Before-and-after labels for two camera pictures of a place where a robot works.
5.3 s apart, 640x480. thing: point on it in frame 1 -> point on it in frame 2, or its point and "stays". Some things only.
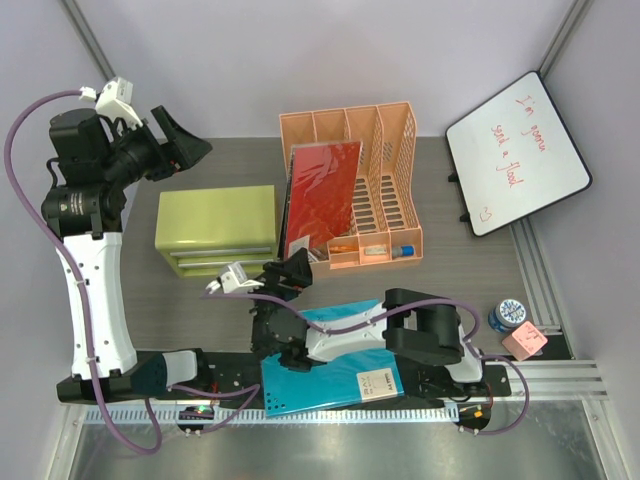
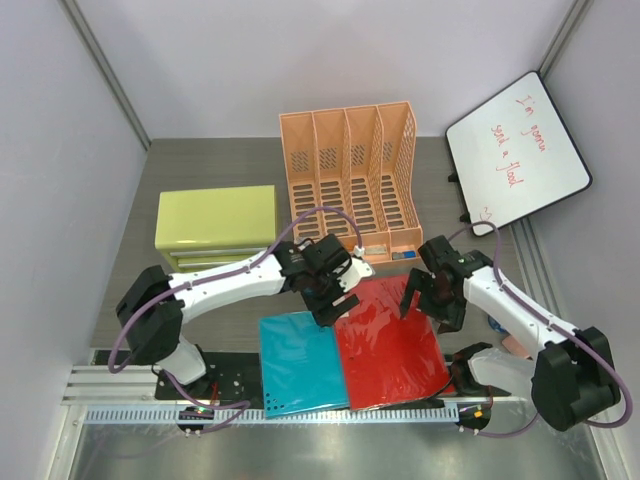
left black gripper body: (146, 157) -> (319, 295)
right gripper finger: (299, 267) -> (414, 276)
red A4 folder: (322, 187) -> (390, 360)
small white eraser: (375, 251) stays
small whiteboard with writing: (514, 155) stays
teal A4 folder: (360, 379) stays
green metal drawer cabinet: (202, 231) stays
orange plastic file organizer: (387, 227) stays
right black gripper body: (285, 290) -> (444, 306)
